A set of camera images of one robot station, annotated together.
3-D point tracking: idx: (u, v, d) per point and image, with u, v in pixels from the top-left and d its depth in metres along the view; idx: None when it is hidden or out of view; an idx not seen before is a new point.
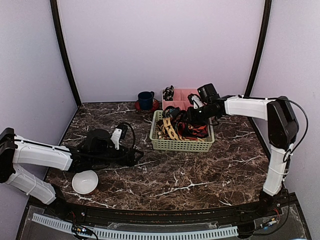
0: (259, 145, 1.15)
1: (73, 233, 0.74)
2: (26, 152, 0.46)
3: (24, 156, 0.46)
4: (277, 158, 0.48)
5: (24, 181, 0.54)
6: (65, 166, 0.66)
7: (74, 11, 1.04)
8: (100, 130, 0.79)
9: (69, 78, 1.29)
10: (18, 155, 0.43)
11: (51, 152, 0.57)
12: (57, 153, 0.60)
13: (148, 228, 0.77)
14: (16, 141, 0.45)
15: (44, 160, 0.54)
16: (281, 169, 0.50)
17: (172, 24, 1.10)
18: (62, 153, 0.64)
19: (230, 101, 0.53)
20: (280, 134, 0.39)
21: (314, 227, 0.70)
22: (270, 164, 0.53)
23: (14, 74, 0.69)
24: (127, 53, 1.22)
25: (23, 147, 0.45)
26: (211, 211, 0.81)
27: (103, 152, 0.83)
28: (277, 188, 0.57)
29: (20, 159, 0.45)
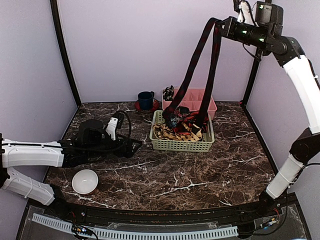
0: (259, 145, 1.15)
1: (73, 234, 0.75)
2: (15, 155, 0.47)
3: (14, 159, 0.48)
4: (290, 168, 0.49)
5: (20, 185, 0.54)
6: (58, 163, 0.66)
7: (74, 11, 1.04)
8: (92, 121, 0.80)
9: (69, 78, 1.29)
10: (6, 159, 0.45)
11: (41, 152, 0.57)
12: (46, 151, 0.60)
13: (148, 228, 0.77)
14: (3, 144, 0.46)
15: (34, 160, 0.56)
16: (291, 178, 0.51)
17: (172, 24, 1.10)
18: (52, 149, 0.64)
19: (303, 66, 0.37)
20: (305, 156, 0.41)
21: (315, 228, 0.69)
22: (279, 171, 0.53)
23: (14, 75, 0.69)
24: (128, 53, 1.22)
25: (11, 151, 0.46)
26: (211, 211, 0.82)
27: (98, 144, 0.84)
28: (280, 192, 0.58)
29: (10, 162, 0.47)
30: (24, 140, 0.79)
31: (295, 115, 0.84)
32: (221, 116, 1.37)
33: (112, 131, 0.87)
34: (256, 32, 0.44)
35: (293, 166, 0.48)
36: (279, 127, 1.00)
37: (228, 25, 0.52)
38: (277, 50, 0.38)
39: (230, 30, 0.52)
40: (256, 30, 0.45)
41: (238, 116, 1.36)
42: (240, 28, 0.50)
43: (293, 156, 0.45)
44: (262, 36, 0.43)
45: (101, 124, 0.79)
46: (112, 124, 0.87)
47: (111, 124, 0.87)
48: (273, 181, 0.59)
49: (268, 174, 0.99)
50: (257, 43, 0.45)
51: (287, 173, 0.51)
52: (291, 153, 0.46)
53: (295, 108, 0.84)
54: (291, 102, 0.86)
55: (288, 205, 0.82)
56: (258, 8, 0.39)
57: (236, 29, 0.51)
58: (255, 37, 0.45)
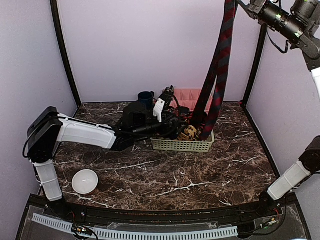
0: (259, 145, 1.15)
1: (73, 234, 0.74)
2: (71, 129, 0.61)
3: (70, 132, 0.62)
4: (295, 174, 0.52)
5: (49, 171, 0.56)
6: (108, 144, 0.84)
7: (75, 11, 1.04)
8: (131, 104, 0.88)
9: (69, 78, 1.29)
10: (63, 131, 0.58)
11: (93, 131, 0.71)
12: (101, 131, 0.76)
13: (148, 228, 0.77)
14: (61, 118, 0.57)
15: (88, 138, 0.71)
16: (294, 182, 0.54)
17: (172, 24, 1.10)
18: (106, 130, 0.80)
19: None
20: (316, 167, 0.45)
21: (315, 228, 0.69)
22: (283, 175, 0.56)
23: (14, 75, 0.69)
24: (127, 52, 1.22)
25: (68, 125, 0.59)
26: (211, 211, 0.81)
27: (143, 126, 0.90)
28: (281, 195, 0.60)
29: (66, 135, 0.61)
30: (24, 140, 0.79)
31: (295, 115, 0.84)
32: (221, 116, 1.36)
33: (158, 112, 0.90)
34: (294, 22, 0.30)
35: (298, 171, 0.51)
36: (279, 127, 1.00)
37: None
38: (310, 53, 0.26)
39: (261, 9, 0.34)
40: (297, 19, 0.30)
41: (238, 117, 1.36)
42: (273, 10, 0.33)
43: (303, 162, 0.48)
44: (300, 30, 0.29)
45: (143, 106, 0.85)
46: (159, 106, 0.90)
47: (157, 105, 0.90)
48: (275, 182, 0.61)
49: (268, 174, 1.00)
50: (291, 37, 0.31)
51: (290, 177, 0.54)
52: (300, 160, 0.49)
53: (294, 108, 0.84)
54: (292, 102, 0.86)
55: (288, 205, 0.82)
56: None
57: (267, 10, 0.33)
58: (290, 30, 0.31)
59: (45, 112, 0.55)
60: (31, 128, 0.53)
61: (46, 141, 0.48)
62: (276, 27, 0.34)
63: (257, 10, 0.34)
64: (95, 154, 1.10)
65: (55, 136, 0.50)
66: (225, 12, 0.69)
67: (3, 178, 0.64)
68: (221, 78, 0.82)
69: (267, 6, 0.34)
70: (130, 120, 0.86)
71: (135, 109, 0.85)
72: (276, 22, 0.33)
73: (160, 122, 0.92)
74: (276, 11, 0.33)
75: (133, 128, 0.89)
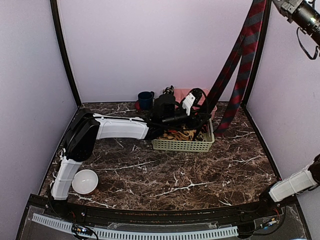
0: (259, 145, 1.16)
1: (73, 233, 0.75)
2: (108, 127, 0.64)
3: (108, 128, 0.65)
4: (301, 183, 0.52)
5: (66, 172, 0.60)
6: (141, 135, 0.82)
7: (75, 11, 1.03)
8: (163, 95, 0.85)
9: (69, 78, 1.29)
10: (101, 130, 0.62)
11: (127, 125, 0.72)
12: (134, 123, 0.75)
13: (148, 228, 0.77)
14: (98, 118, 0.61)
15: (124, 131, 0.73)
16: (298, 189, 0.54)
17: (173, 25, 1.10)
18: (139, 123, 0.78)
19: None
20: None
21: (313, 227, 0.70)
22: (288, 180, 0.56)
23: (13, 75, 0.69)
24: (128, 53, 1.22)
25: (105, 123, 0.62)
26: (211, 211, 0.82)
27: (172, 117, 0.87)
28: (282, 198, 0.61)
29: (104, 131, 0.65)
30: (24, 140, 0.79)
31: (294, 115, 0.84)
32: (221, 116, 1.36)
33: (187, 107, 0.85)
34: None
35: (304, 180, 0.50)
36: (279, 127, 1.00)
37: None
38: None
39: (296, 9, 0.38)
40: None
41: (238, 116, 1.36)
42: (308, 12, 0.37)
43: (311, 174, 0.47)
44: None
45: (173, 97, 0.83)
46: (189, 101, 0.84)
47: (188, 100, 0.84)
48: (279, 184, 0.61)
49: (268, 174, 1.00)
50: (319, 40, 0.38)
51: (296, 184, 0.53)
52: (308, 171, 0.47)
53: (294, 107, 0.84)
54: (292, 102, 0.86)
55: (288, 205, 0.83)
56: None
57: (303, 10, 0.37)
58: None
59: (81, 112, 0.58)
60: (69, 130, 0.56)
61: (88, 139, 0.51)
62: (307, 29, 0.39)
63: (291, 9, 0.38)
64: (95, 154, 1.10)
65: (93, 136, 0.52)
66: (253, 5, 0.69)
67: (4, 178, 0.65)
68: (242, 76, 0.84)
69: (302, 6, 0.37)
70: (161, 110, 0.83)
71: (166, 100, 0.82)
72: (308, 24, 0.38)
73: (188, 115, 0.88)
74: (311, 13, 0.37)
75: (163, 118, 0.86)
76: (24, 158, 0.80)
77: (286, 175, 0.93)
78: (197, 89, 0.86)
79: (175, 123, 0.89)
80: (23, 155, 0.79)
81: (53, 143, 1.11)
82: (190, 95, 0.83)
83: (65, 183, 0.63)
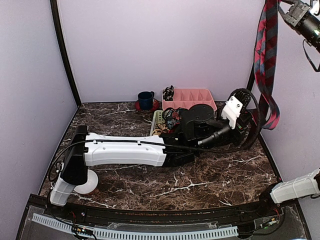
0: (259, 145, 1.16)
1: (73, 233, 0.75)
2: (103, 153, 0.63)
3: (107, 155, 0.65)
4: (303, 189, 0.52)
5: (61, 188, 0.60)
6: (157, 162, 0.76)
7: (74, 11, 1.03)
8: (202, 109, 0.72)
9: (69, 78, 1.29)
10: (91, 157, 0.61)
11: (136, 150, 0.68)
12: (144, 149, 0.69)
13: (148, 228, 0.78)
14: (89, 142, 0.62)
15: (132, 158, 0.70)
16: (301, 194, 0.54)
17: (172, 25, 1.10)
18: (151, 148, 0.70)
19: None
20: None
21: (313, 228, 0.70)
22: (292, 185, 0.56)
23: (14, 75, 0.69)
24: (127, 52, 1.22)
25: (97, 149, 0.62)
26: (211, 211, 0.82)
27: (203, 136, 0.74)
28: (284, 200, 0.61)
29: (98, 157, 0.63)
30: (24, 140, 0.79)
31: (294, 115, 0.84)
32: None
33: (230, 118, 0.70)
34: None
35: (308, 186, 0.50)
36: (279, 127, 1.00)
37: (295, 11, 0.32)
38: None
39: (300, 20, 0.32)
40: None
41: None
42: (313, 23, 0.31)
43: (318, 181, 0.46)
44: None
45: (204, 112, 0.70)
46: (233, 109, 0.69)
47: (230, 105, 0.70)
48: (281, 187, 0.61)
49: (268, 174, 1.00)
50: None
51: (300, 189, 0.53)
52: (315, 179, 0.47)
53: (294, 107, 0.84)
54: (292, 102, 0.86)
55: (288, 205, 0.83)
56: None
57: (307, 22, 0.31)
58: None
59: (82, 128, 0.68)
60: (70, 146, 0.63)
61: (76, 165, 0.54)
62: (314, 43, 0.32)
63: (293, 23, 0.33)
64: None
65: (81, 162, 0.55)
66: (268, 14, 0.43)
67: (4, 179, 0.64)
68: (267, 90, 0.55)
69: (307, 18, 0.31)
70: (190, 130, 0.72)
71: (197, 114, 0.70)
72: (313, 37, 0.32)
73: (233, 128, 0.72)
74: (316, 25, 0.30)
75: (198, 139, 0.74)
76: (24, 157, 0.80)
77: (286, 175, 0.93)
78: (244, 92, 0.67)
79: (215, 142, 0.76)
80: (23, 155, 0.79)
81: (53, 143, 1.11)
82: (234, 101, 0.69)
83: (61, 194, 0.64)
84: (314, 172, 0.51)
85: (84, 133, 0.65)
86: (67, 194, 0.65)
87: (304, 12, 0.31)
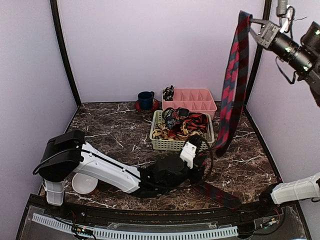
0: (259, 145, 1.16)
1: (73, 233, 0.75)
2: (91, 166, 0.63)
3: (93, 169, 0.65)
4: (304, 193, 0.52)
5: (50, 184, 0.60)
6: (128, 189, 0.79)
7: (74, 11, 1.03)
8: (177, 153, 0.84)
9: (69, 78, 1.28)
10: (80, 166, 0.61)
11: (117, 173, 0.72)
12: (126, 178, 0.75)
13: (148, 228, 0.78)
14: (84, 153, 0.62)
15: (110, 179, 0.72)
16: (302, 196, 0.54)
17: (173, 24, 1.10)
18: (130, 177, 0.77)
19: None
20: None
21: (313, 228, 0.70)
22: (294, 187, 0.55)
23: (14, 75, 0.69)
24: (127, 52, 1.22)
25: (90, 162, 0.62)
26: (211, 211, 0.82)
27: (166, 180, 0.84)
28: (284, 199, 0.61)
29: (88, 168, 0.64)
30: (24, 140, 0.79)
31: (294, 115, 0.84)
32: None
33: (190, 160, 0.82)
34: (306, 53, 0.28)
35: (310, 190, 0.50)
36: (279, 128, 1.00)
37: (266, 33, 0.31)
38: None
39: (272, 41, 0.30)
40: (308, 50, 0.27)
41: None
42: (285, 41, 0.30)
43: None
44: (309, 63, 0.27)
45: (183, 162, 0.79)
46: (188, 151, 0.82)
47: (187, 149, 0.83)
48: (282, 188, 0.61)
49: (268, 174, 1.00)
50: (299, 69, 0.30)
51: (300, 192, 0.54)
52: (317, 183, 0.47)
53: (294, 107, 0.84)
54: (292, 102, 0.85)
55: (288, 205, 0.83)
56: (313, 32, 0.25)
57: (279, 40, 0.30)
58: (299, 62, 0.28)
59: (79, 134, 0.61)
60: (52, 142, 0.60)
61: (61, 167, 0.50)
62: (285, 59, 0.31)
63: (266, 44, 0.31)
64: None
65: (65, 165, 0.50)
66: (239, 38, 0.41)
67: (3, 179, 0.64)
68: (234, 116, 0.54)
69: (278, 36, 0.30)
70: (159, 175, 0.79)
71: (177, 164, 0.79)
72: (285, 54, 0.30)
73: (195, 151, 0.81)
74: (287, 43, 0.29)
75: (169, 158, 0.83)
76: (24, 158, 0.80)
77: (287, 175, 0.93)
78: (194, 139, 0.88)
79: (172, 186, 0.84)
80: (23, 155, 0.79)
81: None
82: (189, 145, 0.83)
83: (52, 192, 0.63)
84: (315, 175, 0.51)
85: (80, 139, 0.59)
86: (59, 194, 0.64)
87: (275, 34, 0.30)
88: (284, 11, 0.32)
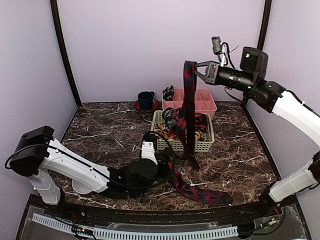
0: (259, 145, 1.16)
1: (73, 233, 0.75)
2: (58, 163, 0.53)
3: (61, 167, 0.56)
4: (299, 182, 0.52)
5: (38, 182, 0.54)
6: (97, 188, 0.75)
7: (74, 11, 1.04)
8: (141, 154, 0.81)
9: (69, 78, 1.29)
10: (46, 163, 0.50)
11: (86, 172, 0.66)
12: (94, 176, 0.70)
13: (148, 228, 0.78)
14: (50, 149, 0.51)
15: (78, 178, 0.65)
16: (298, 188, 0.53)
17: (173, 24, 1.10)
18: (98, 176, 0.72)
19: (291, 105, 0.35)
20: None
21: (314, 228, 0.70)
22: (289, 181, 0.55)
23: (13, 75, 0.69)
24: (127, 52, 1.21)
25: (56, 158, 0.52)
26: (211, 212, 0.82)
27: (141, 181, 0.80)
28: (283, 197, 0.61)
29: (53, 166, 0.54)
30: None
31: None
32: (221, 116, 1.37)
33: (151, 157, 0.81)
34: (244, 78, 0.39)
35: (304, 178, 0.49)
36: (279, 127, 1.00)
37: (210, 70, 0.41)
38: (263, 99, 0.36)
39: (216, 76, 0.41)
40: (244, 76, 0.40)
41: (238, 116, 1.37)
42: (225, 73, 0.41)
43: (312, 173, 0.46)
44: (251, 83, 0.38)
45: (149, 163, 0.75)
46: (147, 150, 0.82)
47: (145, 148, 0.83)
48: (278, 184, 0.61)
49: (268, 174, 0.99)
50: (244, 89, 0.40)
51: (295, 184, 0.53)
52: (309, 170, 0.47)
53: None
54: None
55: (288, 205, 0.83)
56: (246, 56, 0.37)
57: (221, 74, 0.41)
58: (243, 84, 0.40)
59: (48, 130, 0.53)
60: (23, 138, 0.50)
61: (29, 163, 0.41)
62: (231, 84, 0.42)
63: (212, 80, 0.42)
64: (95, 154, 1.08)
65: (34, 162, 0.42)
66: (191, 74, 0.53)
67: (3, 179, 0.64)
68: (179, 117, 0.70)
69: (220, 71, 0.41)
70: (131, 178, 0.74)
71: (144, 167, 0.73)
72: (229, 82, 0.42)
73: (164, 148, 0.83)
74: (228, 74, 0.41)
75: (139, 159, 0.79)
76: None
77: (287, 176, 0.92)
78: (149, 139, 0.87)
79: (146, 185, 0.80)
80: None
81: None
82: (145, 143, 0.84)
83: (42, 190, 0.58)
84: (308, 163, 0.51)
85: (49, 135, 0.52)
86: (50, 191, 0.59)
87: (217, 70, 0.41)
88: (219, 48, 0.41)
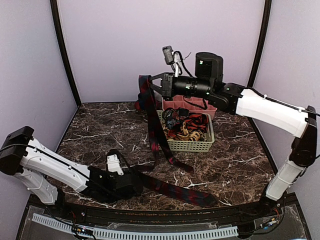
0: (259, 145, 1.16)
1: (73, 233, 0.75)
2: (35, 162, 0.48)
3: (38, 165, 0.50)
4: (288, 173, 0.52)
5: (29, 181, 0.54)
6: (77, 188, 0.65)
7: (74, 11, 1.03)
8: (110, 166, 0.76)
9: (69, 78, 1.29)
10: (25, 162, 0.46)
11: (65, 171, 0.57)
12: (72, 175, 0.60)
13: (148, 228, 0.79)
14: (29, 148, 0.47)
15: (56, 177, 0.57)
16: (290, 179, 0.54)
17: (172, 24, 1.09)
18: (78, 175, 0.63)
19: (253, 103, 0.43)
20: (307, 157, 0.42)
21: (314, 228, 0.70)
22: (278, 176, 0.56)
23: (13, 75, 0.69)
24: (127, 52, 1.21)
25: (34, 156, 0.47)
26: (211, 212, 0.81)
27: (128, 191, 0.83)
28: (280, 195, 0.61)
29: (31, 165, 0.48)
30: None
31: None
32: (221, 116, 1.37)
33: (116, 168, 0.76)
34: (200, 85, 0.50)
35: (291, 169, 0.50)
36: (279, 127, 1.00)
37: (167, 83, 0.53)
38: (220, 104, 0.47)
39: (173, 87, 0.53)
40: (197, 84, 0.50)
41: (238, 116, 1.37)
42: (181, 83, 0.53)
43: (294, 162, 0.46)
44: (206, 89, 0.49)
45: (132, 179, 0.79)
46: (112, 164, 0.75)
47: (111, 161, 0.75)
48: (271, 184, 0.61)
49: (268, 174, 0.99)
50: (203, 94, 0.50)
51: (285, 177, 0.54)
52: (291, 161, 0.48)
53: None
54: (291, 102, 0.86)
55: (288, 205, 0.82)
56: (198, 63, 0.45)
57: (177, 84, 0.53)
58: (200, 89, 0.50)
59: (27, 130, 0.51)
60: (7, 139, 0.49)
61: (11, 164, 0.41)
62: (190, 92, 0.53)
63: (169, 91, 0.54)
64: (95, 154, 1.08)
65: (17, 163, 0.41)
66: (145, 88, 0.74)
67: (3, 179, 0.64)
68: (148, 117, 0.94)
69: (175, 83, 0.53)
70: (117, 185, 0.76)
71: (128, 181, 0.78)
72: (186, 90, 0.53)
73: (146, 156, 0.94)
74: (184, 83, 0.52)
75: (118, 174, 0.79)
76: None
77: None
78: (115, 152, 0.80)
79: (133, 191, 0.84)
80: None
81: (53, 143, 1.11)
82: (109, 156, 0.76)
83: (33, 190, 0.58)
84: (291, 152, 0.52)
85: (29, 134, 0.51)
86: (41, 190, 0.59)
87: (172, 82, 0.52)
88: (171, 59, 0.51)
